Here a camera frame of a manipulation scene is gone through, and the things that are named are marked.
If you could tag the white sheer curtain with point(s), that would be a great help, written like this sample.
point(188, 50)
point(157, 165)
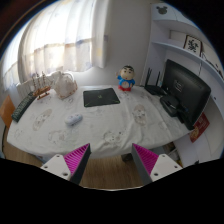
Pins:
point(68, 35)

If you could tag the black computer monitor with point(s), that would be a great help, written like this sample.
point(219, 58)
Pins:
point(186, 94)

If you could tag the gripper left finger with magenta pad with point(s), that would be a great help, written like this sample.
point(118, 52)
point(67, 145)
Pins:
point(70, 166)

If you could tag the white fabric bag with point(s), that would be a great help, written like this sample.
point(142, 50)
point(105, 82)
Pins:
point(63, 83)

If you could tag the white wall shelf unit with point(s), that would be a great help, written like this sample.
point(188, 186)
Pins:
point(168, 30)

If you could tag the black mouse pad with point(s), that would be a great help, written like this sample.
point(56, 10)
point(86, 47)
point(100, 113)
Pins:
point(101, 97)

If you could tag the white patterned tablecloth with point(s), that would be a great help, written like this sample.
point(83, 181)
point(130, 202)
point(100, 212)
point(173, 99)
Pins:
point(110, 130)

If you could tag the framed black white picture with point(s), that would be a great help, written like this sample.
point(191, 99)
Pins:
point(192, 44)

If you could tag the wooden model sailing ship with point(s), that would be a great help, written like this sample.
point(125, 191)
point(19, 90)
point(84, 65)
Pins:
point(41, 88)

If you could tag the orange wooden chair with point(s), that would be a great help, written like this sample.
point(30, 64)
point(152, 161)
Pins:
point(6, 110)

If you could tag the black keyboard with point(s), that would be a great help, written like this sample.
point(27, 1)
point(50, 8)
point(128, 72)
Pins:
point(22, 107)

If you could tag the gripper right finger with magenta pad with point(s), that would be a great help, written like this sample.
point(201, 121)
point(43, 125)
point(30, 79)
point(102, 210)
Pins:
point(152, 167)

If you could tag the cartoon boy figurine clock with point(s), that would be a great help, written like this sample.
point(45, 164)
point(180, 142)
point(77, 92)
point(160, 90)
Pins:
point(126, 78)

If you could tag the black wifi router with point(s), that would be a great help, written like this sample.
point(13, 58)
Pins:
point(153, 89)

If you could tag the red paper packet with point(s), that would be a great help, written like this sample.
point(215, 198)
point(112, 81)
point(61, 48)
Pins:
point(199, 127)

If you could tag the white computer mouse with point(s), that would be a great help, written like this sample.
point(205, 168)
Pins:
point(73, 119)

